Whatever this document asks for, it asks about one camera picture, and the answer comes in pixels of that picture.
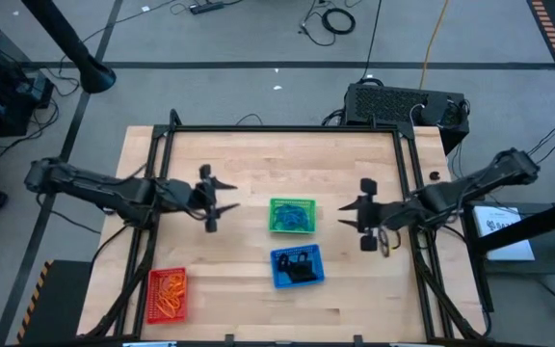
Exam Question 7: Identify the black power strip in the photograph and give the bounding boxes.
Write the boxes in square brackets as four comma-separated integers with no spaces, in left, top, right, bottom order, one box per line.
[189,1,225,14]

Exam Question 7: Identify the yellow hanging cable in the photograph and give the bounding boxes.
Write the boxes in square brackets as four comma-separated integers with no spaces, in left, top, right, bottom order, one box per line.
[419,0,451,91]

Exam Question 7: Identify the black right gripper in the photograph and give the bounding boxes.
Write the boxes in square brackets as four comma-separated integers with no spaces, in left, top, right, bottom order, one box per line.
[337,192,402,253]

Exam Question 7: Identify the coiled black cable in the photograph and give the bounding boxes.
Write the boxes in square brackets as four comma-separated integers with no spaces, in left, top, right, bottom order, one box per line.
[321,8,357,36]

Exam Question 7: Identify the blue plastic basket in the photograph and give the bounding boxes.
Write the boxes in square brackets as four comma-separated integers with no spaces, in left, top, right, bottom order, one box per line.
[269,243,327,290]

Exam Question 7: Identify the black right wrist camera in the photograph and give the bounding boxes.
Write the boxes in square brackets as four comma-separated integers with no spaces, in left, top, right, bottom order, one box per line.
[359,177,380,196]

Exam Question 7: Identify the black side stand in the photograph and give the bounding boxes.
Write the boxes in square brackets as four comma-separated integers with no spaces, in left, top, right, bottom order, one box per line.
[460,192,555,319]

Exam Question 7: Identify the black hanging cable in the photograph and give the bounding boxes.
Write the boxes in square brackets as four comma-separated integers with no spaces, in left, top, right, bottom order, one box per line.
[361,0,383,81]

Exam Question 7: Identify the black pole stand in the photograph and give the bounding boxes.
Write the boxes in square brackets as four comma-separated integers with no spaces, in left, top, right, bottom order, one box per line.
[19,0,118,95]

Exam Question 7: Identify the white paper sheet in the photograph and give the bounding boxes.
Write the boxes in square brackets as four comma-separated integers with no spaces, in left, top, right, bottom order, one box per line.
[473,205,537,261]

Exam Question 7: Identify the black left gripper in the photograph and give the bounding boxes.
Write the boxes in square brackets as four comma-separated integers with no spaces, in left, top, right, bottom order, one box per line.
[188,164,242,221]

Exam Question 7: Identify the red plastic basket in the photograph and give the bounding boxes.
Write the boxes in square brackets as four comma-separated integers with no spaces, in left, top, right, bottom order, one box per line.
[145,267,189,326]

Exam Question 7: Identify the black computer case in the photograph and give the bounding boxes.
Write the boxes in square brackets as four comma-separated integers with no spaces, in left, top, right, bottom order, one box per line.
[344,82,470,155]

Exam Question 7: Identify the green plastic basket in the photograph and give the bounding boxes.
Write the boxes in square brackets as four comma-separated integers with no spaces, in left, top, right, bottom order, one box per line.
[268,197,318,235]

